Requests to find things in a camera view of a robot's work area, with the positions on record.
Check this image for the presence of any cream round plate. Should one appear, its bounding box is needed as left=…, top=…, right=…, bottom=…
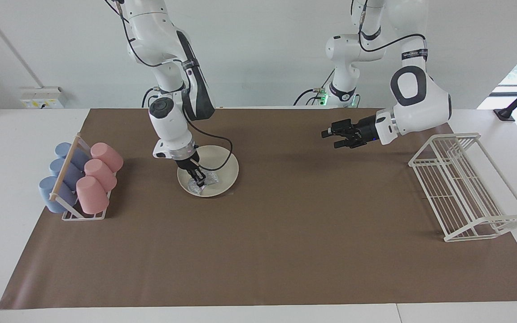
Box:
left=177, top=145, right=240, bottom=198

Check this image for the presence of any white wall socket box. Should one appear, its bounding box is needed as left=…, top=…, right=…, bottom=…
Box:
left=20, top=87, right=65, bottom=109

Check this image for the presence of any white cup rack wooden bar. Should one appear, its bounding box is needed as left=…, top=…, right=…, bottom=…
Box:
left=49, top=133, right=115, bottom=221

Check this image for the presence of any black base cable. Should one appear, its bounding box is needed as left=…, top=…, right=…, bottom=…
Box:
left=142, top=87, right=160, bottom=108
left=294, top=70, right=335, bottom=107

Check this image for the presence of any silvery mesh sponge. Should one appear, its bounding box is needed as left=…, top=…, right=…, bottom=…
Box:
left=188, top=173, right=219, bottom=196

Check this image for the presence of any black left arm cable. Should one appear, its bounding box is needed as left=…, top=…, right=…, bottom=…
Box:
left=352, top=0, right=427, bottom=52

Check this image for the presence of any blue cup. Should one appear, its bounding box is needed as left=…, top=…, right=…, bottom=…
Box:
left=49, top=158, right=84, bottom=191
left=55, top=142, right=89, bottom=170
left=39, top=176, right=78, bottom=214

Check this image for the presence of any pink cup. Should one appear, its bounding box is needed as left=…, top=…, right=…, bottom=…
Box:
left=90, top=143, right=124, bottom=173
left=84, top=159, right=118, bottom=192
left=76, top=176, right=110, bottom=214

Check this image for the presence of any brown table mat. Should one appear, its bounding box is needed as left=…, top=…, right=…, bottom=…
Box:
left=0, top=108, right=517, bottom=310

